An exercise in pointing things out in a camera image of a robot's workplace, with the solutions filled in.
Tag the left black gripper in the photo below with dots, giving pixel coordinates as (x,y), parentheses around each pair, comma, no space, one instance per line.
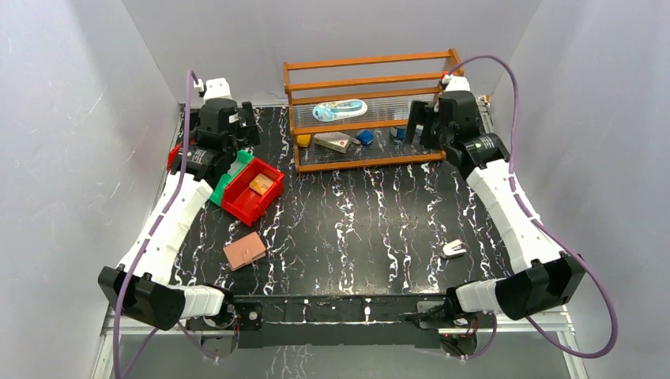
(243,125)

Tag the black base frame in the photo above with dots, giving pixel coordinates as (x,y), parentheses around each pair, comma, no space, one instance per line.
(348,320)

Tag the yellow small object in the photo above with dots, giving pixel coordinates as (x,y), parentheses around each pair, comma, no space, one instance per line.
(303,140)

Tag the wooden shelf rack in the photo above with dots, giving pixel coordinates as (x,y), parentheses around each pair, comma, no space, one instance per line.
(387,84)

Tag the blue small object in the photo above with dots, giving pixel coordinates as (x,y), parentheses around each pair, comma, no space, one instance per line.
(365,137)

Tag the pink leather card holder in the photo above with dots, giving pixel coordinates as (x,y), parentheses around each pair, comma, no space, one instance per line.
(245,251)

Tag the red bin with dark card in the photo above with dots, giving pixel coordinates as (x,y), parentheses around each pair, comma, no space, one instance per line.
(175,156)

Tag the green plastic bin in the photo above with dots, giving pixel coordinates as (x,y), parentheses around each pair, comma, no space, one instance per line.
(243,158)

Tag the red bin with orange card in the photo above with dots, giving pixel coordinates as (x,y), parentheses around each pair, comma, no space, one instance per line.
(242,202)

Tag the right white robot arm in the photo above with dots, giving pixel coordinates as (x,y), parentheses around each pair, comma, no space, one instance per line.
(544,275)

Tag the blue white oval package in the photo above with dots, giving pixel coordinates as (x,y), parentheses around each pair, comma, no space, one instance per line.
(338,110)

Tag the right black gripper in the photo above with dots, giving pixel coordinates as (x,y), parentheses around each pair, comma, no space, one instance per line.
(417,116)

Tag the white stapler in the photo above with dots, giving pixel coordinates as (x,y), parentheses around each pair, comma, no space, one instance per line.
(455,248)

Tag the orange credit card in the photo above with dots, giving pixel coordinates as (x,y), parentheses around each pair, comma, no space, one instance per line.
(261,184)

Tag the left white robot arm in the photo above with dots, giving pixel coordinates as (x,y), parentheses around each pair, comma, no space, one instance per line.
(139,286)

